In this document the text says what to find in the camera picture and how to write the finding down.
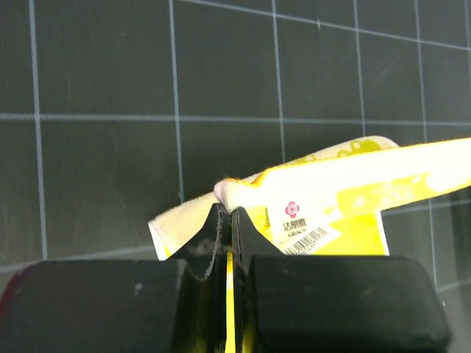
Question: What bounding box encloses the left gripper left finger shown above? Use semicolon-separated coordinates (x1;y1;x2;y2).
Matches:
171;204;230;352

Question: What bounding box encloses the black grid mat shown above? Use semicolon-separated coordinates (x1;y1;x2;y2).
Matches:
0;0;471;295

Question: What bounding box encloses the yellow towel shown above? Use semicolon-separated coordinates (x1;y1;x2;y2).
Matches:
146;135;471;353

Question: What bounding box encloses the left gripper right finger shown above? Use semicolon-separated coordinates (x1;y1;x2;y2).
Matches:
231;208;283;352

